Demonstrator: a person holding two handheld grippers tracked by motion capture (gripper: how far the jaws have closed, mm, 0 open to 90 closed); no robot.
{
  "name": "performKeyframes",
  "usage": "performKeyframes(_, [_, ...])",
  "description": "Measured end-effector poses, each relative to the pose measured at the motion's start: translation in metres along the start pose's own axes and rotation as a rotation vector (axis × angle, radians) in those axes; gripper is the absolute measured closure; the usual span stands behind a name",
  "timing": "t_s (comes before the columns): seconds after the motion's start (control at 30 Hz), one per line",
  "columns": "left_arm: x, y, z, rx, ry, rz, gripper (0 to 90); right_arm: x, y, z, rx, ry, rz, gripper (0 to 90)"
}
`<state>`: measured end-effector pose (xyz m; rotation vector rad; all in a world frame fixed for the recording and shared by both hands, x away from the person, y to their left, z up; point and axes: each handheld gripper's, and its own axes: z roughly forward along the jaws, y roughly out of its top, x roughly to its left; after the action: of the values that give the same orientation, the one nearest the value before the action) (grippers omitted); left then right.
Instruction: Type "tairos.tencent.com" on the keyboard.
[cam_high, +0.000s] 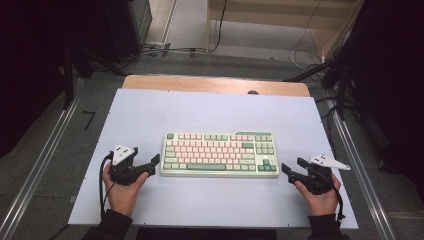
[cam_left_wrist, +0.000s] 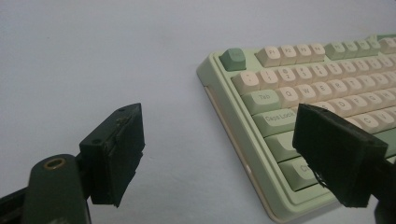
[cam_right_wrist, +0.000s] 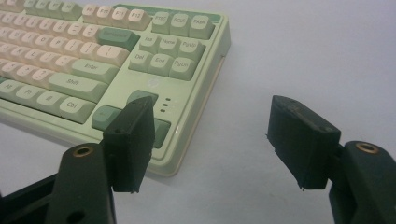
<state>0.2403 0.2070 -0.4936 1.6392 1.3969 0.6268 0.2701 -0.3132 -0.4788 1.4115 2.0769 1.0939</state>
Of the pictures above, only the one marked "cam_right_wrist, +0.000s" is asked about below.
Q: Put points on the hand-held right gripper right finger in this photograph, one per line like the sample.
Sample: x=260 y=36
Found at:
x=302 y=143

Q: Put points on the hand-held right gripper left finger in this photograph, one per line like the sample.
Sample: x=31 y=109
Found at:
x=130 y=146

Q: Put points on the green and cream keyboard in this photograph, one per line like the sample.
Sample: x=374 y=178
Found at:
x=130 y=77

